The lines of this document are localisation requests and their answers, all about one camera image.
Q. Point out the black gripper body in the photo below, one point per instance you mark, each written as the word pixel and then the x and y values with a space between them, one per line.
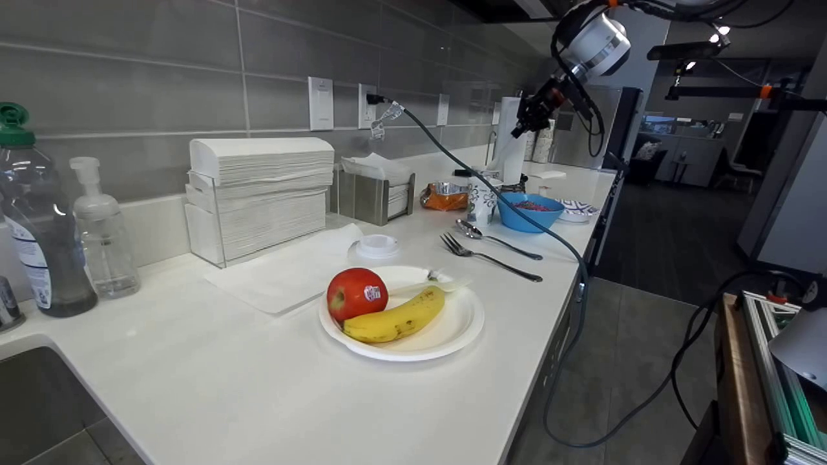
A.
pixel 556 94

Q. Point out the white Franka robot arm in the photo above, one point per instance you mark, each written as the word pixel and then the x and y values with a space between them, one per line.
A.
pixel 596 42

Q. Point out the orange snack packet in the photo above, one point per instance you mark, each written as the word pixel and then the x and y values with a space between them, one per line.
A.
pixel 442 199

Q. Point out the yellow banana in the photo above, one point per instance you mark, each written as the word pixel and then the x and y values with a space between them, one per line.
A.
pixel 397 322

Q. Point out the metal napkin holder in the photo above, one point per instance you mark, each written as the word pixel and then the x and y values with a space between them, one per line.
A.
pixel 366 198

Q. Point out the white fruit plate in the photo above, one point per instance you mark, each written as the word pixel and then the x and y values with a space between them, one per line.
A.
pixel 447 326

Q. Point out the clear soap pump bottle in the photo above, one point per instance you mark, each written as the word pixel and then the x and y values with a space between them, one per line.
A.
pixel 103 248

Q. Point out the small white wall plate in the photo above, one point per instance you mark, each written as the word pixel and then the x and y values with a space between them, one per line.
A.
pixel 442 110

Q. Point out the wooden cart board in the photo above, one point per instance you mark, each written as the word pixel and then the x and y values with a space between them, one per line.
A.
pixel 739 377

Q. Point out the metal spoon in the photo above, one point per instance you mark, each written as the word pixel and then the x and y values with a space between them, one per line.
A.
pixel 505 244

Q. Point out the metal fork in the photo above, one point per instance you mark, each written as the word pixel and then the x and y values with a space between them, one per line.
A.
pixel 492 260

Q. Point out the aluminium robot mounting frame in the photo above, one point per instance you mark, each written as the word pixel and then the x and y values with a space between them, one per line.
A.
pixel 802 415

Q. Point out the white paper towel roll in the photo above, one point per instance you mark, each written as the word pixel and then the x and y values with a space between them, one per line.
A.
pixel 508 159

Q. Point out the white plastic lid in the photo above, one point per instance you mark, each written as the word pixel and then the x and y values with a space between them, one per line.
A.
pixel 376 248

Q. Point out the red apple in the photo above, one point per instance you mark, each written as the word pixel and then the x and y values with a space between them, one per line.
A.
pixel 351 292

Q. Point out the blue patterned paper plate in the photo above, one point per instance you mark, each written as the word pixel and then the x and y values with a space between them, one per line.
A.
pixel 579 213

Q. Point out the colourful small pebbles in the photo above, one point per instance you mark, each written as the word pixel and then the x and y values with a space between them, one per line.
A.
pixel 539 208

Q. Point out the white wall outlet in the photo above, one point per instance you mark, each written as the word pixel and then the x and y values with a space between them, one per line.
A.
pixel 366 116

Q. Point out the clear bottle green cap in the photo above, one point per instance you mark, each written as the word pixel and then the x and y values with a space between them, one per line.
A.
pixel 46 248

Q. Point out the blue bowl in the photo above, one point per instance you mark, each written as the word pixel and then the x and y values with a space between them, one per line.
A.
pixel 526 222

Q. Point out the kitchen sink basin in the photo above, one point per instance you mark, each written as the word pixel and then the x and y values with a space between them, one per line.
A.
pixel 43 403

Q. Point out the black rail orange clamps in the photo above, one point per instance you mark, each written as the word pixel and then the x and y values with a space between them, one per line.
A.
pixel 713 92

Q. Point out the white light switch plate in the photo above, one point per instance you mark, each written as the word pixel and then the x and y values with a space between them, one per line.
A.
pixel 320 105

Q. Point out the folded paper towel dispenser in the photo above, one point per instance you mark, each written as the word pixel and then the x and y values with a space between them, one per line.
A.
pixel 260 198

